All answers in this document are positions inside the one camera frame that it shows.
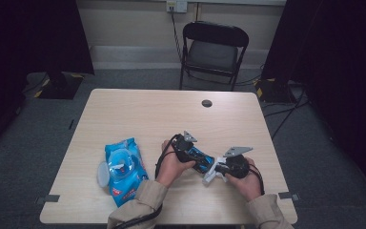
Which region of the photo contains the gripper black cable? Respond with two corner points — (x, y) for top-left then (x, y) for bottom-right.
(112, 135), (179, 229)
(249, 161), (266, 196)

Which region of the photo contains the black power cable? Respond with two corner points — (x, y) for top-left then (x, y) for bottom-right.
(170, 7), (185, 65)

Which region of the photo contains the blue wet wipes pack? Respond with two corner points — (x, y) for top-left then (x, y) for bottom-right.
(95, 136), (150, 208)

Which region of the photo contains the white wet wipe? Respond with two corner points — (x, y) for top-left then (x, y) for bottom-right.
(201, 156), (229, 186)

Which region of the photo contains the blue toy car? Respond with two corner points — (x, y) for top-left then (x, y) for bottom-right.
(184, 146), (216, 175)

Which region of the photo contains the grey tape strip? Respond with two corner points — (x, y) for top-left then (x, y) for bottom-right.
(34, 194), (61, 205)
(278, 191), (300, 202)

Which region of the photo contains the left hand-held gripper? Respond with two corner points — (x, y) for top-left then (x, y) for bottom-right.
(171, 130), (198, 164)

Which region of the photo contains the black stand base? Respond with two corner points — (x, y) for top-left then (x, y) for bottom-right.
(37, 71), (85, 100)
(254, 77), (298, 104)

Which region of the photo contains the white wall outlet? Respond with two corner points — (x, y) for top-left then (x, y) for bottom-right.
(166, 0), (189, 14)

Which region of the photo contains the black folding chair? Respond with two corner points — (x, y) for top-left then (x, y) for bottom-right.
(178, 20), (251, 93)

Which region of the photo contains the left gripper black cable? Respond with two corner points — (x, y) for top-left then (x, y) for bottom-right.
(112, 135), (179, 229)

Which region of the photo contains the black curtain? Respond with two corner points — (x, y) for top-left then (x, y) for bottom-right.
(0, 0), (95, 160)
(261, 0), (366, 201)

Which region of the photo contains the person's left hand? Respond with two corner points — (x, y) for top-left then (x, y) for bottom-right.
(154, 139), (196, 189)

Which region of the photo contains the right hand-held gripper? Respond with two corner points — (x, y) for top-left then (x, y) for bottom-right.
(222, 146), (254, 179)

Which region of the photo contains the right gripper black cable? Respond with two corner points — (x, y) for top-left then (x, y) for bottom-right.
(249, 161), (266, 196)

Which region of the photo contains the black floor cable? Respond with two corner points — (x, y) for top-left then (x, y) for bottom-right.
(236, 65), (265, 87)
(262, 98), (311, 118)
(270, 87), (308, 141)

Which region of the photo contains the person's right hand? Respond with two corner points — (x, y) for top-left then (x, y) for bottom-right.
(225, 156), (265, 203)

